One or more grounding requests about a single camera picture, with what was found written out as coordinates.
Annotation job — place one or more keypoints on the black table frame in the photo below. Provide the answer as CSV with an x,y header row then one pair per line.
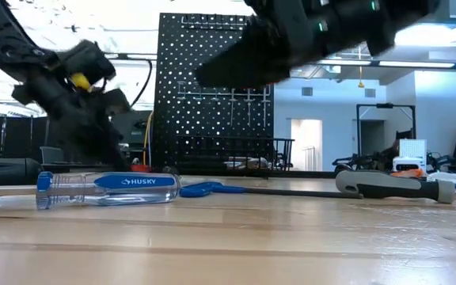
x,y
73,168

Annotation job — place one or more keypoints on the dark computer monitor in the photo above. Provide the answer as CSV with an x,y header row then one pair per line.
x,y
139,130

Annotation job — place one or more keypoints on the grey office chair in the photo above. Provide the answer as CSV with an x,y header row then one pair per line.
x,y
52,155

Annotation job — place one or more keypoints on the grey and black screwdriver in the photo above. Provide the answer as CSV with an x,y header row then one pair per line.
x,y
390,190

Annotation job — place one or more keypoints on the white box device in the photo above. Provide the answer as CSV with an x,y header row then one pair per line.
x,y
408,164

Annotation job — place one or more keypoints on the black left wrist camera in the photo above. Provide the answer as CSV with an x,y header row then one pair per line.
x,y
89,59

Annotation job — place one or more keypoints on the black tube stand frame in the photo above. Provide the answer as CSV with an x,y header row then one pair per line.
x,y
384,105

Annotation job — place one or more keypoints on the long black screwdriver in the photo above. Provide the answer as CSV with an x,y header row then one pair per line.
x,y
6,171

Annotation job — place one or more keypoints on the black room partition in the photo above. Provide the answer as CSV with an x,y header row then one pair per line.
x,y
14,138

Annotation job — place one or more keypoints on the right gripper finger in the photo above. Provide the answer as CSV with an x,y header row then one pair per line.
x,y
251,81
251,51

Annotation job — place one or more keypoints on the black metal pegboard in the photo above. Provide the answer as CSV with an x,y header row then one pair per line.
x,y
212,118

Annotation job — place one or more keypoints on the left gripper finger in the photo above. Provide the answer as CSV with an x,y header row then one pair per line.
x,y
73,142
111,150

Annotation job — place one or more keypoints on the blue clear Husky screwdriver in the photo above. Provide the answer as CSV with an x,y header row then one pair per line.
x,y
133,181

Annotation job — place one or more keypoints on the long ceiling light strip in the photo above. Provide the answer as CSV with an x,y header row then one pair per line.
x,y
414,64
133,56

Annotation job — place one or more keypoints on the white grid panel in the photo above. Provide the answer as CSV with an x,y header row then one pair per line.
x,y
412,148

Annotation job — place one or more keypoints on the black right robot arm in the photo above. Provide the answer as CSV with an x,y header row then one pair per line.
x,y
402,16

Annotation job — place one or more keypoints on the grey wall vent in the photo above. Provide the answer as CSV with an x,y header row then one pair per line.
x,y
307,92
369,93

